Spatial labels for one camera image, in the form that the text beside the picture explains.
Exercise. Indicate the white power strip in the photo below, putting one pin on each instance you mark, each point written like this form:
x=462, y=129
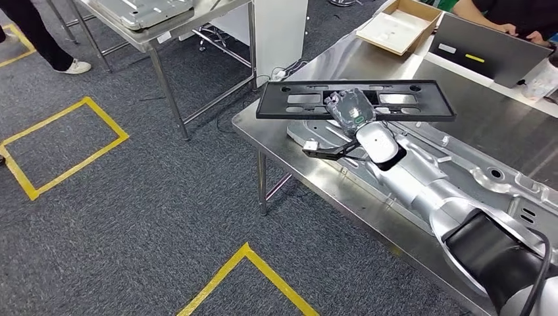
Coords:
x=279, y=75

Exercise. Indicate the white cabinet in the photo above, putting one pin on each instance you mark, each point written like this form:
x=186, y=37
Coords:
x=279, y=35

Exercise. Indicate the office chair wheel base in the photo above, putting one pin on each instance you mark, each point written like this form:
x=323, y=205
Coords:
x=212, y=38
x=344, y=2

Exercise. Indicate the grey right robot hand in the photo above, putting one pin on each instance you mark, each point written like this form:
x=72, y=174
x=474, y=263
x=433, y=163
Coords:
x=353, y=109

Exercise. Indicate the person's right hand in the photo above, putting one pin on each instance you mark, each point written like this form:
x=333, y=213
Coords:
x=508, y=29

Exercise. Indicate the stamped sheet metal panel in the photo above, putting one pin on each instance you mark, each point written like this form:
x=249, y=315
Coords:
x=501, y=183
x=139, y=13

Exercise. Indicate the yellow floor tape rectangle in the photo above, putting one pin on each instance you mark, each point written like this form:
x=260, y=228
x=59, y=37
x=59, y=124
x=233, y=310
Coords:
x=106, y=117
x=24, y=43
x=246, y=252

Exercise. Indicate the open cardboard box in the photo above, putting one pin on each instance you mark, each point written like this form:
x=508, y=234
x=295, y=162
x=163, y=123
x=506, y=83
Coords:
x=429, y=19

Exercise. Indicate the grey laptop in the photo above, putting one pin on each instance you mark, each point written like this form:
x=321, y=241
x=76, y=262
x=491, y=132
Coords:
x=488, y=52

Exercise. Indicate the stainless steel workbench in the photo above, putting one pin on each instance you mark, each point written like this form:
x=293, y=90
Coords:
x=479, y=100

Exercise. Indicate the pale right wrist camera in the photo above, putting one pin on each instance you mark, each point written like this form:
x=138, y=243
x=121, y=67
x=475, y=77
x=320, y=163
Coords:
x=311, y=145

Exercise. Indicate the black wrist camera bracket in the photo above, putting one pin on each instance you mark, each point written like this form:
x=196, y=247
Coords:
x=331, y=153

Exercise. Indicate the stainless steel table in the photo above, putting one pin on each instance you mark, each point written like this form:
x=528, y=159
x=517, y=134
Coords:
x=209, y=11

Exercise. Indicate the white tumbler black lid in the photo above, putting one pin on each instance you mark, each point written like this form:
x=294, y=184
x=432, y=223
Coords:
x=540, y=80

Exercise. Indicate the person's left hand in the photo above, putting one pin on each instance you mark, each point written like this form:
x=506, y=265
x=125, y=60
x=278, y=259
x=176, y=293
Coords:
x=538, y=39

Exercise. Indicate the person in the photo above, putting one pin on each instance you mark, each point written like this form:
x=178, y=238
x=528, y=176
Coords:
x=39, y=35
x=523, y=13

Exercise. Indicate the person's right forearm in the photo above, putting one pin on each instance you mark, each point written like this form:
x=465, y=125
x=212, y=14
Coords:
x=475, y=15

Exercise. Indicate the black plastic plate part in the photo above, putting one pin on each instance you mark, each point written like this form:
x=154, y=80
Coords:
x=268, y=107

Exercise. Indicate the white foam tray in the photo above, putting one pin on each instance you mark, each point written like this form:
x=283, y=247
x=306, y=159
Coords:
x=392, y=30

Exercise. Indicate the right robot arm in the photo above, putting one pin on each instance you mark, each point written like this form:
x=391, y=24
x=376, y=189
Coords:
x=414, y=183

